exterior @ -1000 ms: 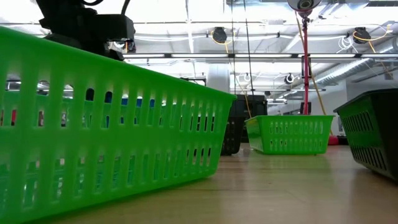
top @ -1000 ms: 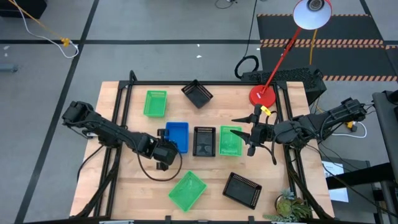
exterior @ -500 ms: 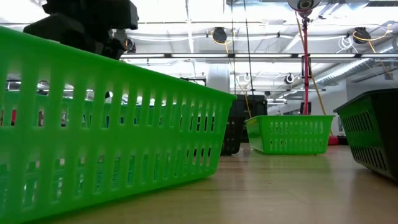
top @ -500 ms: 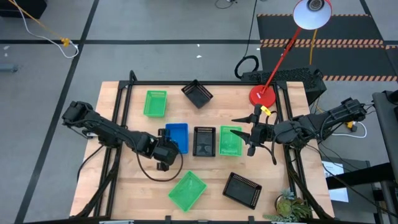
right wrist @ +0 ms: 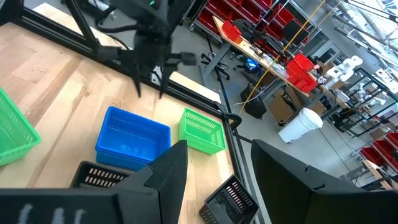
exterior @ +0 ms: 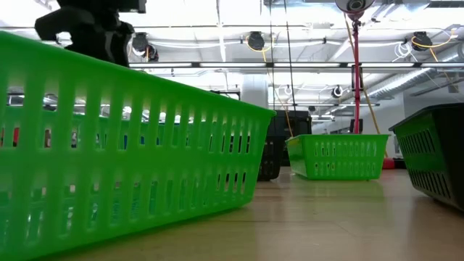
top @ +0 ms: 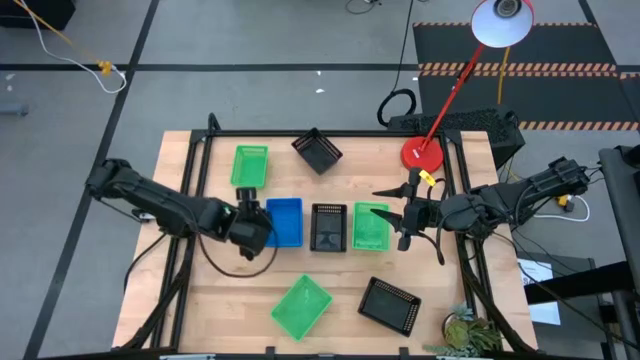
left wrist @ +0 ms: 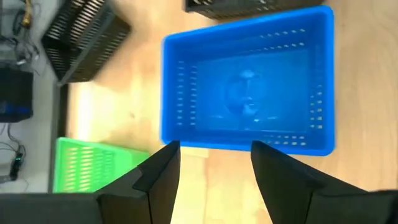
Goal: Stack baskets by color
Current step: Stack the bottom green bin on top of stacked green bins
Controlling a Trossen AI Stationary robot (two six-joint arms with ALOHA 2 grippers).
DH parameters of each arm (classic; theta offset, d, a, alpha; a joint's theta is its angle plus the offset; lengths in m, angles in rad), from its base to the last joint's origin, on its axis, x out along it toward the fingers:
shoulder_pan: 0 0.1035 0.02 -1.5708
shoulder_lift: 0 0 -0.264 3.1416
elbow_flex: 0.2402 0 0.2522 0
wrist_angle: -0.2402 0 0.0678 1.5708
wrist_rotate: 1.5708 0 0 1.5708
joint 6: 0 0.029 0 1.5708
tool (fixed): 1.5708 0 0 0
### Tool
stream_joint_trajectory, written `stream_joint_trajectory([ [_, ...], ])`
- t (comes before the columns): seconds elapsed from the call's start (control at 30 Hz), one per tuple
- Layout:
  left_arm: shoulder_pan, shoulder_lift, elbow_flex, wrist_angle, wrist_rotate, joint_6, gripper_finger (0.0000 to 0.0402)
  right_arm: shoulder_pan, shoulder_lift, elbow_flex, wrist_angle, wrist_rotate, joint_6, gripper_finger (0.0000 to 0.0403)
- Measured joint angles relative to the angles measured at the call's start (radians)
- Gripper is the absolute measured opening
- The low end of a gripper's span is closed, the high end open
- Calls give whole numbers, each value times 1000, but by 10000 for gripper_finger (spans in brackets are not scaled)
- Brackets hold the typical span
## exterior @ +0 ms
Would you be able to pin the blue plastic basket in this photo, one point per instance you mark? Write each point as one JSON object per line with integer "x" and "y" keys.
{"x": 125, "y": 142}

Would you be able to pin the green plastic basket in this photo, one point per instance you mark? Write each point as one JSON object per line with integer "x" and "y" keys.
{"x": 108, "y": 163}
{"x": 337, "y": 138}

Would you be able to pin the black plastic basket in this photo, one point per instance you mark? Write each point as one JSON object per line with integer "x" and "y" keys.
{"x": 276, "y": 156}
{"x": 453, "y": 152}

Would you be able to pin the black aluminium frame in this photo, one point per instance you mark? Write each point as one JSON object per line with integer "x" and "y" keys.
{"x": 270, "y": 65}

